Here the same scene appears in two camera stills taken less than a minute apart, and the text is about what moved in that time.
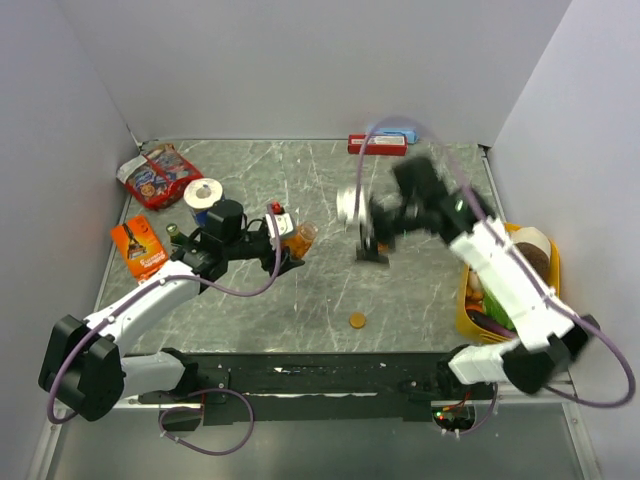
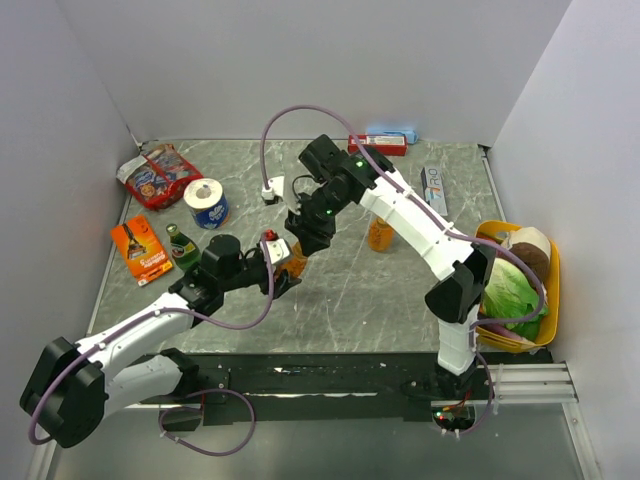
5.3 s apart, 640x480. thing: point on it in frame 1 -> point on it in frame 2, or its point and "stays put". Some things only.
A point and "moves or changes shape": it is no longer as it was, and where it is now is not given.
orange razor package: (145, 256) stays put
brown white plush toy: (536, 245) stays put
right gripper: (368, 251) -> (306, 231)
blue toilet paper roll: (200, 195) stays put
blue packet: (411, 132) stays put
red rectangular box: (378, 145) stays put
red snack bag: (159, 178) stays put
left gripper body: (256, 247) -> (252, 272)
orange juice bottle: (299, 242) moves or changes shape
